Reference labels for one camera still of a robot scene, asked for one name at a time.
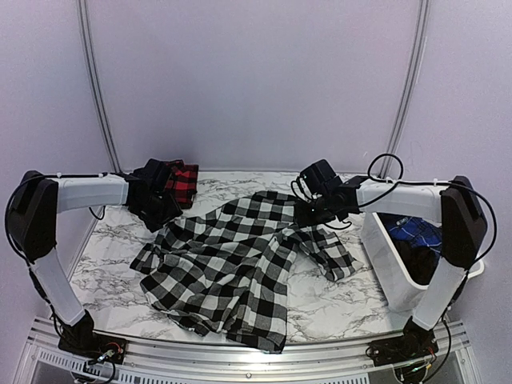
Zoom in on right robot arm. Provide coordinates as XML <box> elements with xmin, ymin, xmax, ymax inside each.
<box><xmin>292</xmin><ymin>170</ymin><xmax>488</xmax><ymax>358</ymax></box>

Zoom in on right aluminium corner post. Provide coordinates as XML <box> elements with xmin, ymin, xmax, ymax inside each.
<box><xmin>386</xmin><ymin>0</ymin><xmax>431</xmax><ymax>155</ymax></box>

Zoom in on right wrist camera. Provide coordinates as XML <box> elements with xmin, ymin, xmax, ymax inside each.
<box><xmin>300</xmin><ymin>159</ymin><xmax>342</xmax><ymax>196</ymax></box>

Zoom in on left aluminium corner post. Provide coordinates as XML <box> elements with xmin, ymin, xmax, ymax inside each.
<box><xmin>76</xmin><ymin>0</ymin><xmax>121</xmax><ymax>172</ymax></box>

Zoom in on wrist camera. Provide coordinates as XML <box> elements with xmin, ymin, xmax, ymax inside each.
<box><xmin>143</xmin><ymin>158</ymin><xmax>171</xmax><ymax>190</ymax></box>
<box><xmin>300</xmin><ymin>159</ymin><xmax>342</xmax><ymax>196</ymax></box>

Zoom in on aluminium corner post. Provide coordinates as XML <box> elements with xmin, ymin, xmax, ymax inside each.
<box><xmin>76</xmin><ymin>0</ymin><xmax>121</xmax><ymax>172</ymax></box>
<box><xmin>386</xmin><ymin>0</ymin><xmax>431</xmax><ymax>155</ymax></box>

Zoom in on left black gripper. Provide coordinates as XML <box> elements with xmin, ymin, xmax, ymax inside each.
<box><xmin>135</xmin><ymin>192</ymin><xmax>182</xmax><ymax>233</ymax></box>

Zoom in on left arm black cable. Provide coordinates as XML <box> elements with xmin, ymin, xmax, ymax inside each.
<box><xmin>3</xmin><ymin>175</ymin><xmax>37</xmax><ymax>265</ymax></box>

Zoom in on red black plaid shirt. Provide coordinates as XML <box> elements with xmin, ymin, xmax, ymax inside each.
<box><xmin>134</xmin><ymin>159</ymin><xmax>200</xmax><ymax>210</ymax></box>

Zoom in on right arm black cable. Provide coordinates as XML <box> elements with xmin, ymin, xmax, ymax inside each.
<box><xmin>366</xmin><ymin>153</ymin><xmax>499</xmax><ymax>273</ymax></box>

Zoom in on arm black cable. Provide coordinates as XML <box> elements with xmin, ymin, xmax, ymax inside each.
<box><xmin>3</xmin><ymin>175</ymin><xmax>37</xmax><ymax>265</ymax></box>
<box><xmin>366</xmin><ymin>153</ymin><xmax>499</xmax><ymax>273</ymax></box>

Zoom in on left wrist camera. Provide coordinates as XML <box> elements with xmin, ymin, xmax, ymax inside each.
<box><xmin>143</xmin><ymin>158</ymin><xmax>171</xmax><ymax>190</ymax></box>

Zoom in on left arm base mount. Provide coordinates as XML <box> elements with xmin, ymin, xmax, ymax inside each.
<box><xmin>58</xmin><ymin>325</ymin><xmax>127</xmax><ymax>364</ymax></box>

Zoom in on white plastic bin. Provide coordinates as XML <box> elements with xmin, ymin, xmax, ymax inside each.
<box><xmin>361</xmin><ymin>210</ymin><xmax>485</xmax><ymax>313</ymax></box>

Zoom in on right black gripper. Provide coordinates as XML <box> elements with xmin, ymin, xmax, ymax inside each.
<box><xmin>294</xmin><ymin>195</ymin><xmax>335</xmax><ymax>229</ymax></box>

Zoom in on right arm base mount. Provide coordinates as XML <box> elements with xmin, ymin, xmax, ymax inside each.
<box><xmin>366</xmin><ymin>322</ymin><xmax>439</xmax><ymax>366</ymax></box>

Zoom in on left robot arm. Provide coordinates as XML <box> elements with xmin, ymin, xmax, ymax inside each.
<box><xmin>4</xmin><ymin>170</ymin><xmax>182</xmax><ymax>327</ymax></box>

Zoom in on aluminium front frame rail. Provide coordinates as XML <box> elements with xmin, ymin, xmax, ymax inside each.
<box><xmin>13</xmin><ymin>318</ymin><xmax>483</xmax><ymax>383</ymax></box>

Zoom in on blue plaid shirt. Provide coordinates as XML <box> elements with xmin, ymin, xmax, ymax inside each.
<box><xmin>379</xmin><ymin>214</ymin><xmax>442</xmax><ymax>256</ymax></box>

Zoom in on black garment in bin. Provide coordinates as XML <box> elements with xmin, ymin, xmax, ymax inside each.
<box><xmin>393</xmin><ymin>240</ymin><xmax>439</xmax><ymax>286</ymax></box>

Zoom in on black white plaid shirt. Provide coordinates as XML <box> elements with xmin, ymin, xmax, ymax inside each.
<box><xmin>130</xmin><ymin>190</ymin><xmax>362</xmax><ymax>354</ymax></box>

